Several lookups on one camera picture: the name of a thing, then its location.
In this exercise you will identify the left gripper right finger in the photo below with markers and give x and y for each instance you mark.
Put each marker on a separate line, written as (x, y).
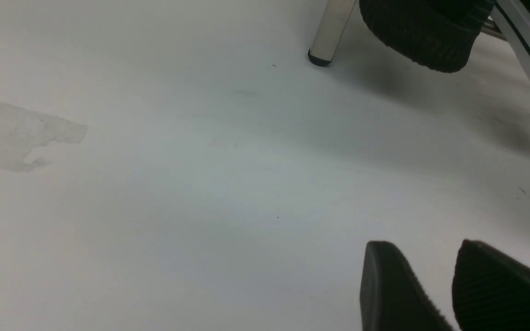
(490, 290)

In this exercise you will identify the black knit sneaker right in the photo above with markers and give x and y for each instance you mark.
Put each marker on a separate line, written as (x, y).
(437, 34)

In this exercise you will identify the steel shoe rack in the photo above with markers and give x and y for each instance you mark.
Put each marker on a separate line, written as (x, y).
(333, 24)

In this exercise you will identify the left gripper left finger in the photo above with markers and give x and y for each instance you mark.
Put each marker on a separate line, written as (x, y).
(391, 297)

